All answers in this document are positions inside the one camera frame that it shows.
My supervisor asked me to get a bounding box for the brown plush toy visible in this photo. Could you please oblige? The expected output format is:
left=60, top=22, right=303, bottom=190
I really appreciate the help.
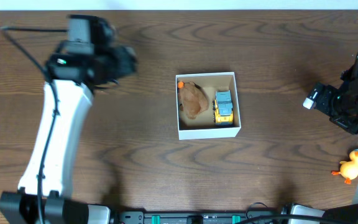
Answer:
left=177, top=81, right=209, bottom=119

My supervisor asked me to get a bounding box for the grey yellow toy truck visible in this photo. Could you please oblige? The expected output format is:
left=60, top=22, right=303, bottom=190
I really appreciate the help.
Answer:
left=212, top=90, right=234, bottom=126

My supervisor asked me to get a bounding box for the left black cable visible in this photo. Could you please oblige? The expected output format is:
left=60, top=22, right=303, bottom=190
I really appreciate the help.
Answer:
left=0, top=26, right=70, bottom=224

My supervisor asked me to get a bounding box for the white cardboard box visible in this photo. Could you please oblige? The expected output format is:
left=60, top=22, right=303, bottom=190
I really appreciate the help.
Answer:
left=176, top=72, right=241, bottom=140

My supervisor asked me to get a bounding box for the orange rubber duck toy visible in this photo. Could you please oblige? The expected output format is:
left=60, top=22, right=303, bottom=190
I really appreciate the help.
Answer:
left=331, top=149, right=358, bottom=185

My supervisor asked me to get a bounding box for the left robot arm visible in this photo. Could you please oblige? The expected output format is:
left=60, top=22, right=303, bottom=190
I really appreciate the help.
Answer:
left=0, top=15, right=137, bottom=223

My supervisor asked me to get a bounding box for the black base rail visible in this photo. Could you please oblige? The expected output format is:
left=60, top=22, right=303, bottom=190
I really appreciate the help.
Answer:
left=110, top=208, right=279, bottom=224

